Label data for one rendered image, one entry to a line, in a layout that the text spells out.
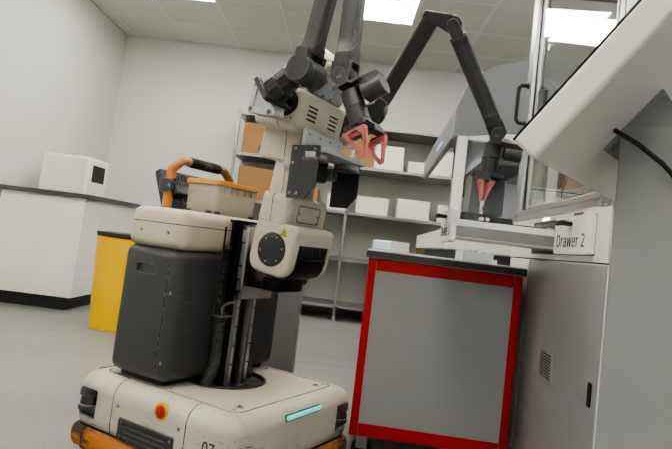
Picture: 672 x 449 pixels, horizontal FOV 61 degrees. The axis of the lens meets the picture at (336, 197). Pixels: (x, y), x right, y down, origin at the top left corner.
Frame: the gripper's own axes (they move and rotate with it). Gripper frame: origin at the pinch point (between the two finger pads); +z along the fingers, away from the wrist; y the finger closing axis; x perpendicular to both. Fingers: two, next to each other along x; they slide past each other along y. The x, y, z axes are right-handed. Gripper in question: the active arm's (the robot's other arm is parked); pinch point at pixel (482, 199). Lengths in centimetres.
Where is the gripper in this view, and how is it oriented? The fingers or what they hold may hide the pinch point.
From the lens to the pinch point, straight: 200.8
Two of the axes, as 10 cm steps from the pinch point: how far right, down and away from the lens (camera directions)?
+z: -2.0, 9.8, -0.5
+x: -1.4, -0.8, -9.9
